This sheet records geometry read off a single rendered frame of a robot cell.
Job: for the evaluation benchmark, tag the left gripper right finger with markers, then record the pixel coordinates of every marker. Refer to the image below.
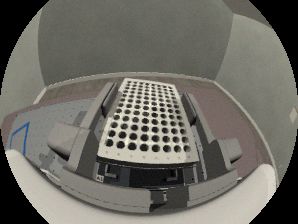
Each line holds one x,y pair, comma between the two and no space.
218,157

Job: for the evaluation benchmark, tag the grey perforated base plate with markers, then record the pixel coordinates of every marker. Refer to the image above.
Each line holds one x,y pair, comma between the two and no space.
41,122

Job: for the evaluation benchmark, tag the white well plate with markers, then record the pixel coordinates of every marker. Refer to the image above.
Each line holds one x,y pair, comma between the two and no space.
140,112

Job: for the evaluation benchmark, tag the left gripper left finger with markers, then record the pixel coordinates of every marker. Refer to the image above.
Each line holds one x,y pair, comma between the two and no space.
79,146

